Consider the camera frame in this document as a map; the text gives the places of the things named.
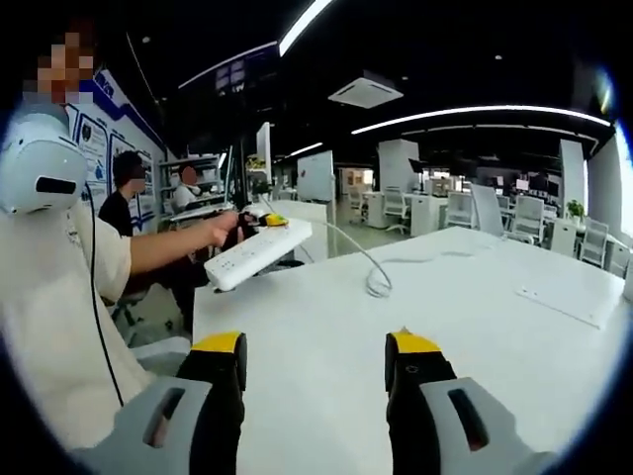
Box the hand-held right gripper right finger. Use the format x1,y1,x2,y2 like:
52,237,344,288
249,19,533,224
385,329,558,475

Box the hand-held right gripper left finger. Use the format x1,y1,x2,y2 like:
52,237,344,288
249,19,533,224
68,331,247,475

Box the white power strip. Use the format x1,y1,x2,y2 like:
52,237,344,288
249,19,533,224
203,218,314,293

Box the white power strip cable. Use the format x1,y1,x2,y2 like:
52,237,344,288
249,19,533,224
260,196,510,299

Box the long ceiling light strip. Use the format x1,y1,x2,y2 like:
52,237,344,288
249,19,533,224
278,0,331,56
349,103,613,137

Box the person's left hand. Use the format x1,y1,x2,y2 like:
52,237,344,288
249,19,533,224
205,214,242,247

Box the white whiteboard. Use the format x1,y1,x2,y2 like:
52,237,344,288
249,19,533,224
295,148,336,204

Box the metal shelf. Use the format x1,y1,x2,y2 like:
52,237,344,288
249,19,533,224
156,154,225,220

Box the white table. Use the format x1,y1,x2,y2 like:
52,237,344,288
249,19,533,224
191,225,630,475

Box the ceiling air conditioner vent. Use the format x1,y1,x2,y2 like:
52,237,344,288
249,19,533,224
327,72,406,111

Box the white flat plate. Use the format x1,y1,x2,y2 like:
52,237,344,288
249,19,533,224
515,283,615,329

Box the operator in beige shirt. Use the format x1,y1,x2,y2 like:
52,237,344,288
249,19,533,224
0,205,155,454

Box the white tilted board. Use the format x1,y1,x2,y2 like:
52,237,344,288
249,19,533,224
468,181,506,238

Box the white chest device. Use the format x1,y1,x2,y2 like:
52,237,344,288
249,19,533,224
0,109,91,218

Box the row of white office chairs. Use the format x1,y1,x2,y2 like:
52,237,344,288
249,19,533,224
345,184,633,279

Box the wall display screens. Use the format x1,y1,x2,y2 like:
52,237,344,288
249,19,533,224
211,46,279,96

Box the black chest device cable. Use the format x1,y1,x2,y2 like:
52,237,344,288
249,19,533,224
81,180,126,410

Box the blue and white wall poster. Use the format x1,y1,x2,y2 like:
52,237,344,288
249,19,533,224
62,67,165,235

